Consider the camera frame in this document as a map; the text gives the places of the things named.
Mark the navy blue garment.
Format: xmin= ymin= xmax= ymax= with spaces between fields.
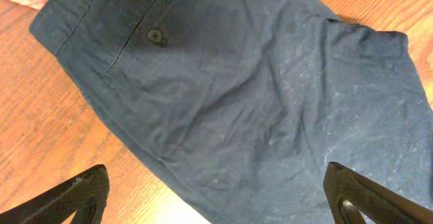
xmin=30 ymin=0 xmax=432 ymax=223

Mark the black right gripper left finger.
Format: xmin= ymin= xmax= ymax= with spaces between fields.
xmin=1 ymin=164 xmax=110 ymax=224

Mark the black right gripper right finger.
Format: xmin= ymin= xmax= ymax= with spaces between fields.
xmin=323 ymin=162 xmax=432 ymax=224

